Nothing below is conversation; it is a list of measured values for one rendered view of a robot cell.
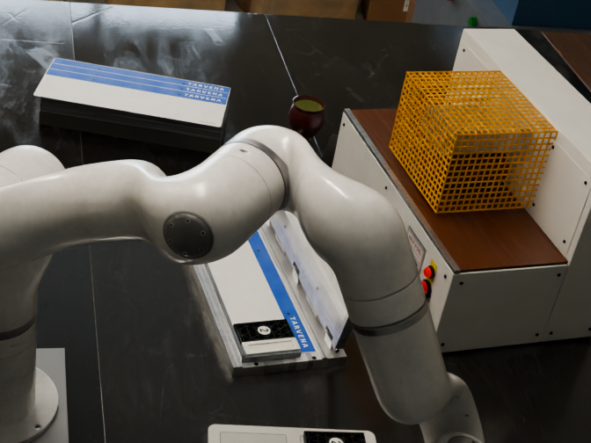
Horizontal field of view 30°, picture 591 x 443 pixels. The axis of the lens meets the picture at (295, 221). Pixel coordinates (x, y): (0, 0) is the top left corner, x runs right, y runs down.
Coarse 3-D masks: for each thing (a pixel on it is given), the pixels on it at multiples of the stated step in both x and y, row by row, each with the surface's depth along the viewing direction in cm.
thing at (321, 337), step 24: (264, 240) 216; (288, 264) 211; (288, 288) 204; (216, 312) 195; (312, 312) 200; (216, 336) 193; (312, 336) 194; (240, 360) 186; (264, 360) 187; (288, 360) 188; (312, 360) 189; (336, 360) 191
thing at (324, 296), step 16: (288, 224) 210; (288, 240) 210; (304, 240) 206; (288, 256) 209; (304, 256) 203; (304, 272) 202; (320, 272) 198; (304, 288) 202; (320, 288) 196; (336, 288) 193; (320, 304) 196; (336, 304) 191; (336, 320) 190; (336, 336) 189
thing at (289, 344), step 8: (248, 344) 188; (256, 344) 189; (264, 344) 189; (272, 344) 190; (280, 344) 190; (288, 344) 190; (296, 344) 190; (248, 352) 186; (256, 352) 187; (264, 352) 187
